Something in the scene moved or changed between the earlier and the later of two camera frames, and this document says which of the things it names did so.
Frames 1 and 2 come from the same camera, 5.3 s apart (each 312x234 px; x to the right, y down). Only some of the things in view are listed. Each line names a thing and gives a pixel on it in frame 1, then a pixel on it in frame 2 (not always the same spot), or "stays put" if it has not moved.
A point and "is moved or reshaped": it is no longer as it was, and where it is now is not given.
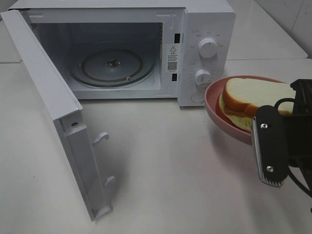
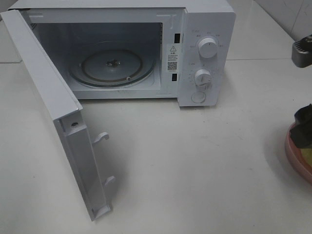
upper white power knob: x=207 y=48 stays put
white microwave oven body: x=139 y=49 stays put
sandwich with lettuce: x=241 y=97 is moved or reshaped
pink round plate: x=212 y=91 is moved or reshaped
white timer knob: x=202 y=77 stays put
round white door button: x=197 y=97 stays put
